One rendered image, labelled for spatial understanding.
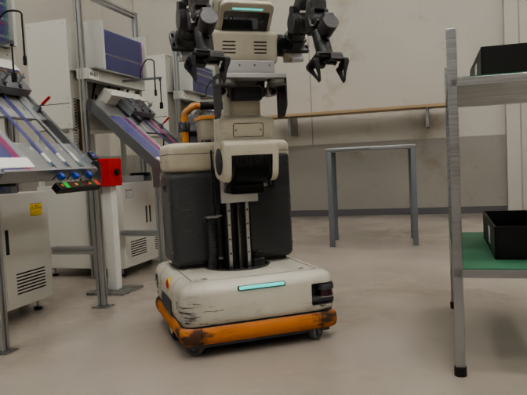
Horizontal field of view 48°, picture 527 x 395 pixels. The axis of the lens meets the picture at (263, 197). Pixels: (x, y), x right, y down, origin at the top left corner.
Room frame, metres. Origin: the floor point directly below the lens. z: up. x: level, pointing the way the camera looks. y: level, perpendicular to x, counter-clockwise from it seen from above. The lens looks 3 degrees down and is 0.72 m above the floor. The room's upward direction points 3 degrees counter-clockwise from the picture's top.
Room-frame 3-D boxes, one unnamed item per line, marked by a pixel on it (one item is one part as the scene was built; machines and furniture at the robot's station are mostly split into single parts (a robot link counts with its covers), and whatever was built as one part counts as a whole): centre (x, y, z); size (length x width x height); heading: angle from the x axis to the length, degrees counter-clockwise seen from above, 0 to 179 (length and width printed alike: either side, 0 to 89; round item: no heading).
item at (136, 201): (4.26, 1.13, 0.31); 0.70 x 0.65 x 0.62; 163
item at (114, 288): (3.44, 0.90, 0.39); 0.24 x 0.24 x 0.78; 73
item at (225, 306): (2.52, 0.13, 0.16); 0.67 x 0.64 x 0.25; 19
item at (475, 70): (2.23, -0.90, 1.01); 0.57 x 0.17 x 0.11; 164
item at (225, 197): (2.38, 0.02, 0.68); 0.28 x 0.27 x 0.25; 109
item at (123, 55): (4.29, 1.00, 1.52); 0.51 x 0.13 x 0.27; 163
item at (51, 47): (4.36, 1.46, 0.86); 0.70 x 0.67 x 1.72; 163
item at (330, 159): (4.91, -0.91, 0.40); 0.70 x 0.45 x 0.80; 78
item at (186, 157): (2.60, 0.16, 0.59); 0.55 x 0.34 x 0.83; 109
